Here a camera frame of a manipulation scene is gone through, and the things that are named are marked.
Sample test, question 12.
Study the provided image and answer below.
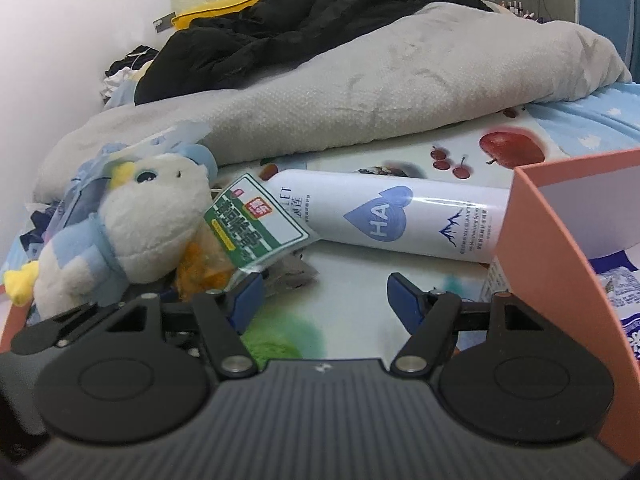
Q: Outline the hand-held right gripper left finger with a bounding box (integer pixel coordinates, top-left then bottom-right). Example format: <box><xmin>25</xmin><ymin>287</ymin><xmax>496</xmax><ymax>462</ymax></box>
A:
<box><xmin>102</xmin><ymin>272</ymin><xmax>266</xmax><ymax>378</ymax></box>

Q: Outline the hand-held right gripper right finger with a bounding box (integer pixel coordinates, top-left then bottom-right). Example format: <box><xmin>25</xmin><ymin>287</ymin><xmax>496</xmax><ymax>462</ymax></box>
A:
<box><xmin>387</xmin><ymin>272</ymin><xmax>546</xmax><ymax>376</ymax></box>

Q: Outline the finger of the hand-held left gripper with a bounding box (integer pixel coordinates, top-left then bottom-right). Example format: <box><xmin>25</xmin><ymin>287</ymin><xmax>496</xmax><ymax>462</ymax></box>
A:
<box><xmin>10</xmin><ymin>302</ymin><xmax>108</xmax><ymax>356</ymax></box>

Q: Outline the green label snack packet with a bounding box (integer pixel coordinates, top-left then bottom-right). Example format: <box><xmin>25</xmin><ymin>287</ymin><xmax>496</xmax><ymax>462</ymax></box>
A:
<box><xmin>175</xmin><ymin>172</ymin><xmax>321</xmax><ymax>306</ymax></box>

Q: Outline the pink cardboard box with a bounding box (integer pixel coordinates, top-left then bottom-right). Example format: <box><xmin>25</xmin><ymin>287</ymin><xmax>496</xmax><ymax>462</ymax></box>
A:
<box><xmin>492</xmin><ymin>149</ymin><xmax>640</xmax><ymax>480</ymax></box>

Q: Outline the clear dark snack packet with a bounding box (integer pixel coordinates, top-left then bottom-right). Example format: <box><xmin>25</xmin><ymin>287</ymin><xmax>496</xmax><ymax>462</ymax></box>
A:
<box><xmin>262</xmin><ymin>252</ymin><xmax>321</xmax><ymax>298</ymax></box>

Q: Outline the fruit print mat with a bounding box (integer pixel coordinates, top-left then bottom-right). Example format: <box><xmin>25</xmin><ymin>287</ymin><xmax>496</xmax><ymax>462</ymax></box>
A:
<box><xmin>210</xmin><ymin>105</ymin><xmax>551</xmax><ymax>361</ymax></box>

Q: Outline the white spray can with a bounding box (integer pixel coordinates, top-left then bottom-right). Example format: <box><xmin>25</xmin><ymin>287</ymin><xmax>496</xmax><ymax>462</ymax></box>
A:
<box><xmin>257</xmin><ymin>169</ymin><xmax>513</xmax><ymax>263</ymax></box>

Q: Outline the small white printed carton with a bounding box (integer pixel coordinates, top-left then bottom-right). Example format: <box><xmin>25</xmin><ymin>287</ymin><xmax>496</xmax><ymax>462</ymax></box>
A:
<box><xmin>482</xmin><ymin>259</ymin><xmax>512</xmax><ymax>304</ymax></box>

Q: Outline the white blue plush penguin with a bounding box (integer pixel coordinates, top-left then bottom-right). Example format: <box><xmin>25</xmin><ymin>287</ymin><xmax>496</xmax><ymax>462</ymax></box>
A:
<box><xmin>5</xmin><ymin>142</ymin><xmax>218</xmax><ymax>321</ymax></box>

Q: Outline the grey blanket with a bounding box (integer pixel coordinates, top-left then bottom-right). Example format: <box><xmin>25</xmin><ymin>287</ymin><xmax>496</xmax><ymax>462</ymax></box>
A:
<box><xmin>32</xmin><ymin>2</ymin><xmax>633</xmax><ymax>206</ymax></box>

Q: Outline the blue white snack packet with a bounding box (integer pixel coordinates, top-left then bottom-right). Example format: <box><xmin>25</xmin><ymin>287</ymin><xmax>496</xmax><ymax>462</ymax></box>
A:
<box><xmin>597</xmin><ymin>266</ymin><xmax>640</xmax><ymax>366</ymax></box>

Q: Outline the pile of clothes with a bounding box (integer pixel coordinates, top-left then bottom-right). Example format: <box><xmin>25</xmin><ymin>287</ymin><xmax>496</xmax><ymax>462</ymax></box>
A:
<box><xmin>102</xmin><ymin>45</ymin><xmax>161</xmax><ymax>91</ymax></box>

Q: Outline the black jacket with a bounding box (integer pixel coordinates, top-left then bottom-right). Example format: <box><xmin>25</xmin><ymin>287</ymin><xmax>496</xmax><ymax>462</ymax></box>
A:
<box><xmin>135</xmin><ymin>0</ymin><xmax>493</xmax><ymax>106</ymax></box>

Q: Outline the yellow pillow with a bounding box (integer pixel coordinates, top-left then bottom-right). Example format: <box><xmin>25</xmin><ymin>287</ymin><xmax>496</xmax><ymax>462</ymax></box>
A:
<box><xmin>171</xmin><ymin>0</ymin><xmax>266</xmax><ymax>31</ymax></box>

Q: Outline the row of small bottles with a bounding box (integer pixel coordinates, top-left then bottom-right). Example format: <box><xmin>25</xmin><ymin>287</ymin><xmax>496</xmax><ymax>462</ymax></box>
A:
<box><xmin>500</xmin><ymin>0</ymin><xmax>538</xmax><ymax>20</ymax></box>

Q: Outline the blue chair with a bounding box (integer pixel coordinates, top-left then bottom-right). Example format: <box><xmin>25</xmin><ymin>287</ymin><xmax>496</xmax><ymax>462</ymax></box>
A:
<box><xmin>580</xmin><ymin>0</ymin><xmax>633</xmax><ymax>68</ymax></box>

